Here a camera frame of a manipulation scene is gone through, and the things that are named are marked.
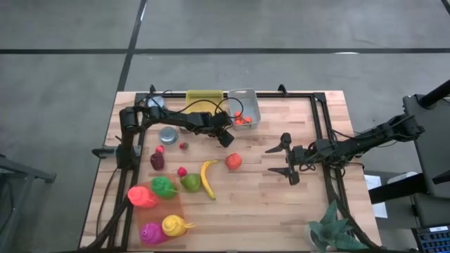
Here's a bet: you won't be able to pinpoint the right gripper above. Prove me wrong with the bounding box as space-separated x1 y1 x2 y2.
264 132 312 187

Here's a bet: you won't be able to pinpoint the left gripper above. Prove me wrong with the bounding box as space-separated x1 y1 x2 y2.
191 112 236 149

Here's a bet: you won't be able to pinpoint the yellow toy banana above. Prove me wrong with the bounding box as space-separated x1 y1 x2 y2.
199 159 220 202

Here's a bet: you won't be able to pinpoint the green toy pear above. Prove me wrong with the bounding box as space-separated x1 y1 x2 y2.
179 172 203 194

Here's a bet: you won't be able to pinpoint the green plastic squeeze bottle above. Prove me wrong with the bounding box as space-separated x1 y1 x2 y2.
150 176 179 200

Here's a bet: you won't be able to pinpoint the orange plastic squeeze bottle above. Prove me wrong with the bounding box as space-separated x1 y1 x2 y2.
127 186 160 209

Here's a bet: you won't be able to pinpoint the yellow plastic squeeze bottle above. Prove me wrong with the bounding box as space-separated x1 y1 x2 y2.
161 214 196 238

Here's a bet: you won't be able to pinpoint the pink plastic squeeze bottle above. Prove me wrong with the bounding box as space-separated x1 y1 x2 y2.
139 221 169 245

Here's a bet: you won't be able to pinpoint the grey plastic bin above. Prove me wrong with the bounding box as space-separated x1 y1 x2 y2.
227 87 262 132

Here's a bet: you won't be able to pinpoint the translucent yellow plastic bin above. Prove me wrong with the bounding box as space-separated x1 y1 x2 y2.
184 89 225 115

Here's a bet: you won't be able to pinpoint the silver can with blue label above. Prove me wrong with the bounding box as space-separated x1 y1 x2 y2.
146 94 167 110

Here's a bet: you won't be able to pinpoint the dark purple toy grapes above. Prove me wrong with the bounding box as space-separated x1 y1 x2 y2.
150 151 167 172

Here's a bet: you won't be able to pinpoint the green artificial succulent plant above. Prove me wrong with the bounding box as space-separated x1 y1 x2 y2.
304 200 370 253

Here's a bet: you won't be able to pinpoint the white paper sheet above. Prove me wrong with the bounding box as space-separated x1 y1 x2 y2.
363 174 389 219

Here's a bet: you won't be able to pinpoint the translucent orange plastic tray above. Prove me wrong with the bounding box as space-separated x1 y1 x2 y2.
133 174 193 247

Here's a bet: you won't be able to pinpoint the dark grey cart panel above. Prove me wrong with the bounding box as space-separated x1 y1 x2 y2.
402 93 450 198

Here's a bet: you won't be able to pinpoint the black pole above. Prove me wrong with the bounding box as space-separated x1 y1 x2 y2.
418 79 450 109

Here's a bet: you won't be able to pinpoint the backlit keyboard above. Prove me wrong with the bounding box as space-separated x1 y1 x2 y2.
411 225 450 253

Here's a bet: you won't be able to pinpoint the grey metal stand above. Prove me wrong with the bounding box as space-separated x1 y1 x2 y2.
0 150 58 253

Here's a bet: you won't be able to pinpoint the black metal table frame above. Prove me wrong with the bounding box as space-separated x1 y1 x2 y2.
79 84 383 252

